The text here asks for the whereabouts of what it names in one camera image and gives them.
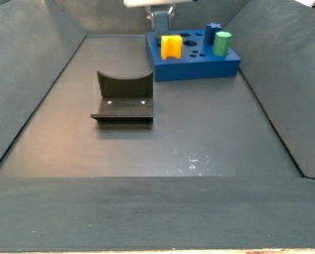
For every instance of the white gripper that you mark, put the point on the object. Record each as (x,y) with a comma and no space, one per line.
(149,3)

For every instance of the light blue rectangular block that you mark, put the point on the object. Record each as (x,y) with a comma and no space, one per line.
(161,22)

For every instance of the blue foam shape board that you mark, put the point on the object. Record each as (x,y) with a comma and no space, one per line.
(198,63)

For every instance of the black curved fixture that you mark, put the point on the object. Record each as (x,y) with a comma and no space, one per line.
(126,98)

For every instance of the yellow notched block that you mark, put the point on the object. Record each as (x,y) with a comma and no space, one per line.
(170,47)

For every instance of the dark blue star peg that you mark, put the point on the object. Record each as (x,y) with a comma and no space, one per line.
(210,30)

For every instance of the green hexagonal peg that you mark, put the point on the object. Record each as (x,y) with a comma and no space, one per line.
(221,43)

